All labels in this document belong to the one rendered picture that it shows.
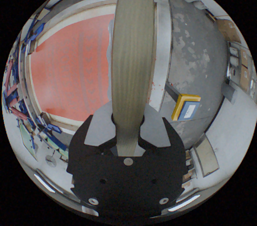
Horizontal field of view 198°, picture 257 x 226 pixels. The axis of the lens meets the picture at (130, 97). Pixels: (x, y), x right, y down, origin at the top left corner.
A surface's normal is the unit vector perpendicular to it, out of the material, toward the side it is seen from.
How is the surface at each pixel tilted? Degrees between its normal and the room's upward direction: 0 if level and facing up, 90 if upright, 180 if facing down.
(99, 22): 0
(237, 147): 90
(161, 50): 0
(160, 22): 0
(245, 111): 90
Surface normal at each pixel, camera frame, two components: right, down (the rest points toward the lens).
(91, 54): 0.02, 0.49
